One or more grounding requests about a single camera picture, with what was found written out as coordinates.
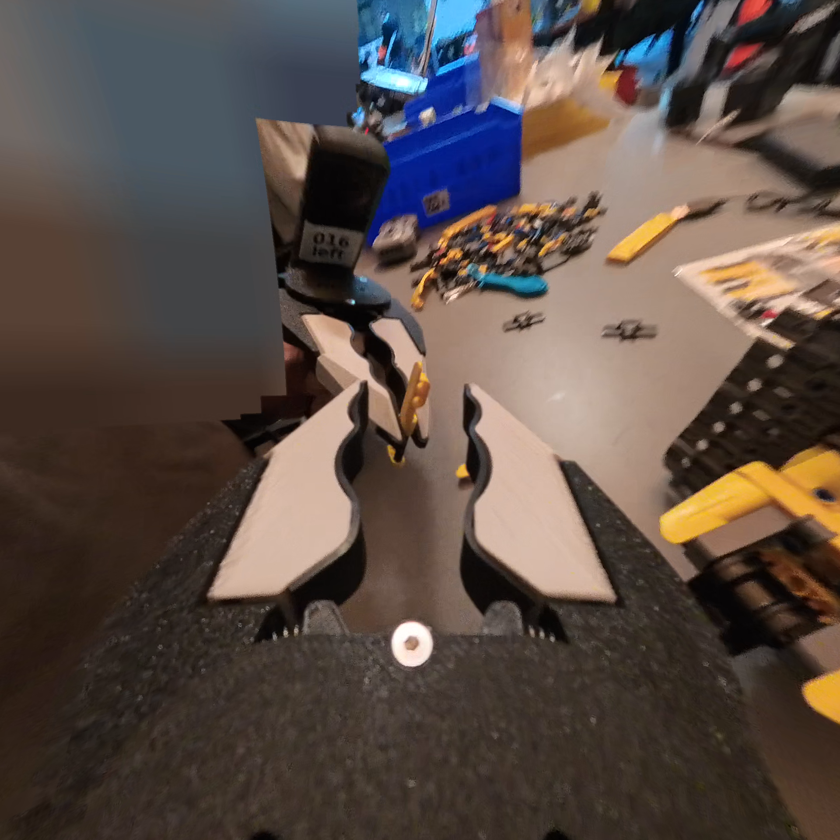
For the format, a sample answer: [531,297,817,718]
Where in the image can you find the yellow cardboard box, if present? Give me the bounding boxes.
[521,98,614,160]

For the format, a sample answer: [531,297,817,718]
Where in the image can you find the pile of small toy bricks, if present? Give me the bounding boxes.
[410,190,606,311]

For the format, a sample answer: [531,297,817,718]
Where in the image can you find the clear plastic bags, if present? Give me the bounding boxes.
[525,23,657,122]

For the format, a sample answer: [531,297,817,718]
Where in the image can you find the blue plastic bin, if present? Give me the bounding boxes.
[366,56,524,245]

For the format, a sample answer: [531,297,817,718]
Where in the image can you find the yellow grey sticker sheet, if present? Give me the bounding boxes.
[675,226,840,349]

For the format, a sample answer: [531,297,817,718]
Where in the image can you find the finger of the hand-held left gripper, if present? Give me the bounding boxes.
[301,314,404,442]
[369,318,432,447]

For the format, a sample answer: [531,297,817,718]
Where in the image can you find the blue brick separator tool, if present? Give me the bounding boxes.
[466,264,550,298]

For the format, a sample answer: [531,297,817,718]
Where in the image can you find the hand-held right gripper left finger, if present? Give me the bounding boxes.
[209,381,367,602]

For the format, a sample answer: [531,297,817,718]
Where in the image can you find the black USB cable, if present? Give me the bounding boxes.
[686,189,840,219]

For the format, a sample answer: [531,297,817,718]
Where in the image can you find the yellow black toy tracked vehicle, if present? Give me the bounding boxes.
[659,315,840,726]

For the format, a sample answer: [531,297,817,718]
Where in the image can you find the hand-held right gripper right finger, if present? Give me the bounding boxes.
[459,384,618,602]

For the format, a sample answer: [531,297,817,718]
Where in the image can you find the yellow long panel brick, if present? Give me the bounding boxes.
[606,205,691,265]

